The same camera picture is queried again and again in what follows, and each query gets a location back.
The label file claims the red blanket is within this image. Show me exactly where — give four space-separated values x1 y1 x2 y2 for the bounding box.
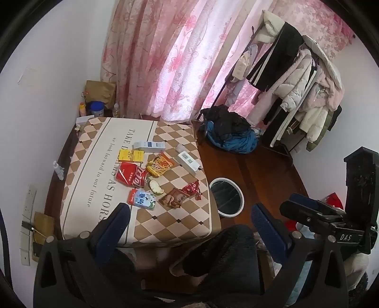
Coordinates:
284 192 344 232

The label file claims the brown snack wrapper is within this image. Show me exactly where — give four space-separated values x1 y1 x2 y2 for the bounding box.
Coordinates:
159 187 189 208

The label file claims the small white spray bottle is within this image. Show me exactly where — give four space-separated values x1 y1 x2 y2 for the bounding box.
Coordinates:
53 160 64 181

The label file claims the clear plastic cup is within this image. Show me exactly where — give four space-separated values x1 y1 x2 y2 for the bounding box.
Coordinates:
175 144 186 153

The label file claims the pink fleece coat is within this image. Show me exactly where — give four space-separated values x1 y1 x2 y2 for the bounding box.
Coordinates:
300 35 344 112

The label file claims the white power strip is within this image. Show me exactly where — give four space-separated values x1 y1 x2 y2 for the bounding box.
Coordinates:
20 185 37 266

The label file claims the orange yellow snack bag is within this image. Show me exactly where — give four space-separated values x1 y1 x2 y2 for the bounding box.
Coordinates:
146 152 174 178

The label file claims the cream fleece jacket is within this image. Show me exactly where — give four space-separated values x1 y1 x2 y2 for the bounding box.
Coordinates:
295 106 329 142

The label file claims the yellow snack packet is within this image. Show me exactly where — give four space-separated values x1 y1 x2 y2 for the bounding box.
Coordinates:
118 149 144 163

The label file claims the white round trash bin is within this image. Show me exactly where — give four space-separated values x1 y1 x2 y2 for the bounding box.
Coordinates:
209 178 245 218

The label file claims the blue lid white canister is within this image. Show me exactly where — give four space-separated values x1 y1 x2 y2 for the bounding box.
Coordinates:
90 101 105 117

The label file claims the red torn wrapper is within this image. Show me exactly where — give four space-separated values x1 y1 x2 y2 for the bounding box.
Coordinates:
181 180 202 200

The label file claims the black clothes rack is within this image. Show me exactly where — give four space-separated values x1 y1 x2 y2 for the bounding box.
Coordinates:
207 24 315 155

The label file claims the black fuzzy trouser leg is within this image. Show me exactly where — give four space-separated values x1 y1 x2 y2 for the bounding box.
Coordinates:
170 225 262 307

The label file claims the pink floral curtain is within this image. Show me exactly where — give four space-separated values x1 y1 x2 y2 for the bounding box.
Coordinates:
101 1 353 122

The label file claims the white barcode box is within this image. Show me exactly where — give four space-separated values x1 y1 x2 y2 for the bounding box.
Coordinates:
175 151 201 176

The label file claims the clear plastic bottle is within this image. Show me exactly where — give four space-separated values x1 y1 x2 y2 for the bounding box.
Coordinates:
113 103 120 118

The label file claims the orange small bottle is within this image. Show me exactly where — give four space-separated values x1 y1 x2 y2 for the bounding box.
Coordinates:
79 102 87 117

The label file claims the brown paper bag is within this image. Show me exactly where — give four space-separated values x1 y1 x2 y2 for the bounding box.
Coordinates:
84 80 117 109

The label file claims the small beige hanging bag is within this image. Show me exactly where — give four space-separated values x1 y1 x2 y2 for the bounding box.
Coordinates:
231 51 251 82

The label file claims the black white striped jacket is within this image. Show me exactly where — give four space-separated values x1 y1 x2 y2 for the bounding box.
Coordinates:
246 23 303 92

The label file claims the checkered brown table cloth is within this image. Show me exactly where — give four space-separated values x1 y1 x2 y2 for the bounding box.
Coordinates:
60 118 221 247

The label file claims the white blue carton box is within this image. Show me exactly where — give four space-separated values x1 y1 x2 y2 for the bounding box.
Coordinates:
132 141 166 153

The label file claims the black clothes pile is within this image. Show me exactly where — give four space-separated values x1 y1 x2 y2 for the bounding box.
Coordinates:
200 104 251 140

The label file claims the blue jacket pile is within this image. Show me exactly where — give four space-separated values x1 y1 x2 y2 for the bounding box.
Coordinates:
205 121 258 154

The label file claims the white puffer jacket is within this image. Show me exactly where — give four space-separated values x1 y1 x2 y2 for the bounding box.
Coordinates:
271 49 313 112

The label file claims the red crushed drink can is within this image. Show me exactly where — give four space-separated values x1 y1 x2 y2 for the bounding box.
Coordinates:
115 162 148 188

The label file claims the bitten apple piece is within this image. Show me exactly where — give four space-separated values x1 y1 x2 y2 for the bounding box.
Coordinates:
148 180 164 196

